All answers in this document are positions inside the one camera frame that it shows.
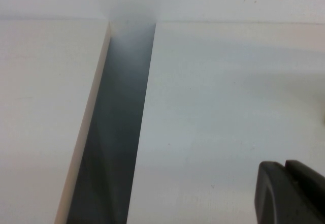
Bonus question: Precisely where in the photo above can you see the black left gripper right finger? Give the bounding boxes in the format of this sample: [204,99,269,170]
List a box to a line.
[284,159,325,224]

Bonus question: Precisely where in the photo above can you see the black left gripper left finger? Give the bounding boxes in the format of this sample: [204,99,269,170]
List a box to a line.
[254,161,303,224]

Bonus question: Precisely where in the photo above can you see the white adjacent table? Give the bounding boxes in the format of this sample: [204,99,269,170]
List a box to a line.
[0,18,112,224]

